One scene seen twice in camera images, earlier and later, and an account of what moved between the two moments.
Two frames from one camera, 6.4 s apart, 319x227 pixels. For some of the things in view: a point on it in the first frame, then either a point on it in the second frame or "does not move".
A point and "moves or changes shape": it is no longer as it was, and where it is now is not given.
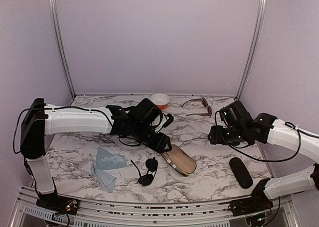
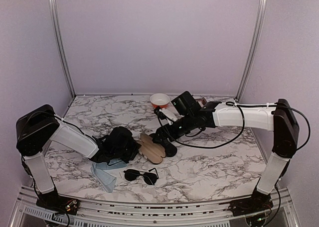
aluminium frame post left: x=52 y=1 does not move
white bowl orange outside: x=161 y=100 does not move
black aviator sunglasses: x=151 y=165 -> x=131 y=174
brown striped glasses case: x=180 y=160 -> x=152 y=151
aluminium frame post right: x=255 y=40 does not move
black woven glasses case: x=240 y=172 moves or changes shape
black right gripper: x=217 y=138 -> x=166 y=129
